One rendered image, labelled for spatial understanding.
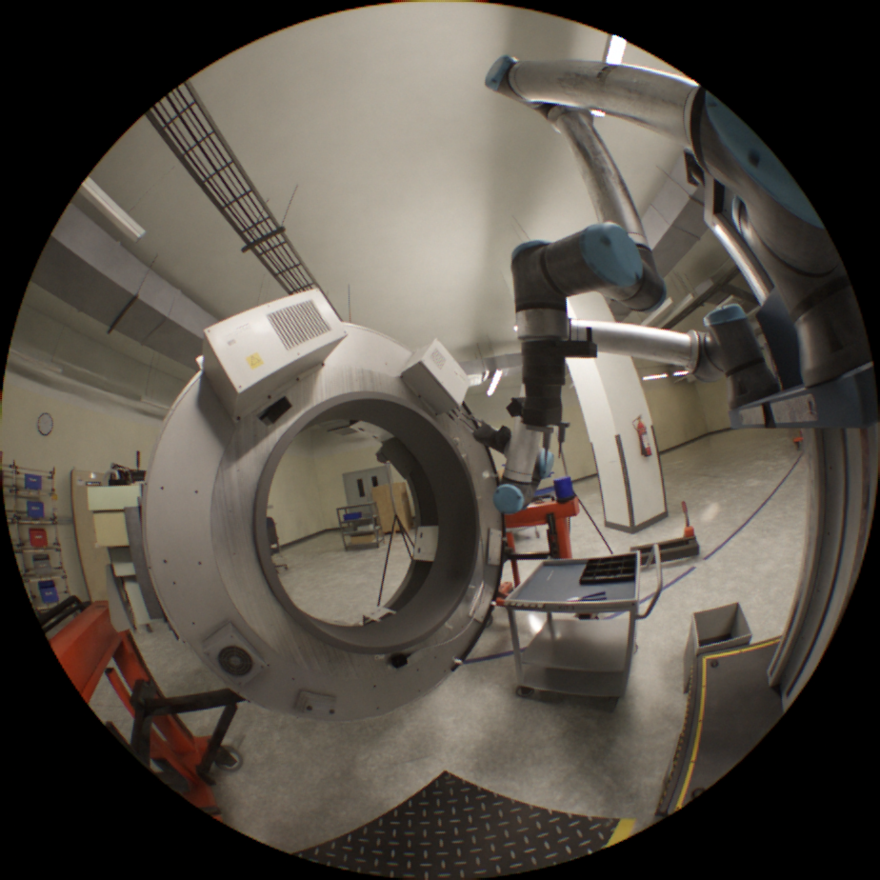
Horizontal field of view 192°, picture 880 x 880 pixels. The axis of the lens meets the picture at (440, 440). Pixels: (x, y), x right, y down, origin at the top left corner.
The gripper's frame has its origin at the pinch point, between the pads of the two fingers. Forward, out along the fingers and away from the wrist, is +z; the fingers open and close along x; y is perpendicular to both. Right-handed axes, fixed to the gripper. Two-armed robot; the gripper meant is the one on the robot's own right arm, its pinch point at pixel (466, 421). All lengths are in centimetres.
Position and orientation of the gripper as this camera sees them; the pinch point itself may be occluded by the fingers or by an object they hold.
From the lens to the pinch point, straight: 102.6
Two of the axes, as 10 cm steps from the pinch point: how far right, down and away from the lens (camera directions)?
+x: 6.2, -7.5, 2.2
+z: -6.9, -4.0, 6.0
